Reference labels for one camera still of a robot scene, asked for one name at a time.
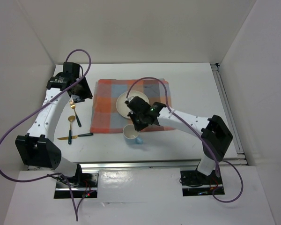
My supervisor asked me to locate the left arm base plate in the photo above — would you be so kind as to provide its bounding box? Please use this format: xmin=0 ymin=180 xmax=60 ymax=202
xmin=54 ymin=172 xmax=99 ymax=199

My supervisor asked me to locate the aluminium rail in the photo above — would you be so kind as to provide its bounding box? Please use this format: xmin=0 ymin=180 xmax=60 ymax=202
xmin=27 ymin=158 xmax=249 ymax=171
xmin=210 ymin=63 xmax=247 ymax=163

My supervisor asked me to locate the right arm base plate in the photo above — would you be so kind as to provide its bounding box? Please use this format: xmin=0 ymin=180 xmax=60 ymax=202
xmin=179 ymin=170 xmax=225 ymax=197

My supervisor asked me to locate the aluminium right side rail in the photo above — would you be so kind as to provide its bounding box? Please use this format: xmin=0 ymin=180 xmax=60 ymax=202
xmin=210 ymin=63 xmax=247 ymax=163

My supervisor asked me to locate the gold spoon green handle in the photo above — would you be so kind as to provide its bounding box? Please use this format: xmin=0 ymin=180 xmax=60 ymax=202
xmin=68 ymin=115 xmax=75 ymax=145

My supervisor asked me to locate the aluminium front rail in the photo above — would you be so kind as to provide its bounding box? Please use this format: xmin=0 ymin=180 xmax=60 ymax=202
xmin=27 ymin=158 xmax=249 ymax=171

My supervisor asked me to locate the light blue mug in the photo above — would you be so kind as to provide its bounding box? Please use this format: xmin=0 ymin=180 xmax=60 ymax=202
xmin=122 ymin=124 xmax=143 ymax=145

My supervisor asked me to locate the gold knife green handle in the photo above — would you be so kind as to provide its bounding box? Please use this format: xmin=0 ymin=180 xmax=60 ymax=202
xmin=57 ymin=133 xmax=94 ymax=140

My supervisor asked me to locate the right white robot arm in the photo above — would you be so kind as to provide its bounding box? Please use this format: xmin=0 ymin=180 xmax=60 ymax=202
xmin=125 ymin=97 xmax=233 ymax=184

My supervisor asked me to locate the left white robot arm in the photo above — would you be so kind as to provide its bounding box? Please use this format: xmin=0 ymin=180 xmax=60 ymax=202
xmin=15 ymin=62 xmax=93 ymax=187

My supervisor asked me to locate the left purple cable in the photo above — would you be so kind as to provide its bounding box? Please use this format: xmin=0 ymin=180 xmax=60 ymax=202
xmin=0 ymin=49 xmax=92 ymax=222

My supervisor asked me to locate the gold fork green handle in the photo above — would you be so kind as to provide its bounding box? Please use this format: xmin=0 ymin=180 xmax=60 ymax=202
xmin=70 ymin=100 xmax=82 ymax=127

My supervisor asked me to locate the cream ceramic plate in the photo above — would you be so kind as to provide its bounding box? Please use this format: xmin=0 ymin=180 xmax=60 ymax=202
xmin=116 ymin=90 xmax=149 ymax=119

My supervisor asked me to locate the orange blue checkered cloth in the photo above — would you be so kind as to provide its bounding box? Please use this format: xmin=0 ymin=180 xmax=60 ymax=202
xmin=90 ymin=78 xmax=171 ymax=134

